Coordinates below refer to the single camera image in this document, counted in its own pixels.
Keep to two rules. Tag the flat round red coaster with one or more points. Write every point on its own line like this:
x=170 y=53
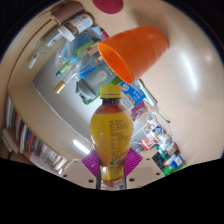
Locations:
x=108 y=6

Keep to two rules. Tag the brown jar with white lid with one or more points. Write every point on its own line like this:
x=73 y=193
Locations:
x=78 y=25

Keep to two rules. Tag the blue and white carton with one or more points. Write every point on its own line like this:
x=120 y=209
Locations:
x=135 y=95

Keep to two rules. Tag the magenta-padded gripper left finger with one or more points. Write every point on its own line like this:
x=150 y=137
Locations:
x=74 y=170

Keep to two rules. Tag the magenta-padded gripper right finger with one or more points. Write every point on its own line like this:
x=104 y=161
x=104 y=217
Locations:
x=146 y=171

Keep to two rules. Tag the blue and white small bottle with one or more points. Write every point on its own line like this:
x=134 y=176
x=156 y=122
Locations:
x=177 y=161

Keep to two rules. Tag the clear bottle with gold cap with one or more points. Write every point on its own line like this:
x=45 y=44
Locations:
x=63 y=85

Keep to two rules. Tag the clear glass bottle white cap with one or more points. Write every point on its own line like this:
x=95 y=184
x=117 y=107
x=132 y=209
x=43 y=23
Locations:
x=46 y=45

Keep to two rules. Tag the green canister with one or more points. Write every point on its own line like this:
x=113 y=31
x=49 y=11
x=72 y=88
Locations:
x=168 y=170

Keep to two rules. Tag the white desk lamp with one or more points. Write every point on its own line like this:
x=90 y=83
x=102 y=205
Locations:
x=81 y=146

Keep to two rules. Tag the orange plastic cup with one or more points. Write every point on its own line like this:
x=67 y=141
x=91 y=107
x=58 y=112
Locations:
x=140 y=50

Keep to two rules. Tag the wooden shelf unit with books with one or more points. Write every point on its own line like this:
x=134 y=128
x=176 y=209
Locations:
x=30 y=133

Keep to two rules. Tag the pink packet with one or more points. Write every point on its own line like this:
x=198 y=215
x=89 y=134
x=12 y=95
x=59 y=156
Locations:
x=138 y=111

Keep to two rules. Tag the red and white canister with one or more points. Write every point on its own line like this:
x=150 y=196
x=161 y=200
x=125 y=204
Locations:
x=147 y=144

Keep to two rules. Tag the brown mug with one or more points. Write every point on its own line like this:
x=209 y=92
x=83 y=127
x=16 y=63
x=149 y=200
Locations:
x=68 y=12

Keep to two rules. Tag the yellow-labelled drink bottle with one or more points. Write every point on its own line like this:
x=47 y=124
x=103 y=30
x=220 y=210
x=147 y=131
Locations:
x=111 y=133

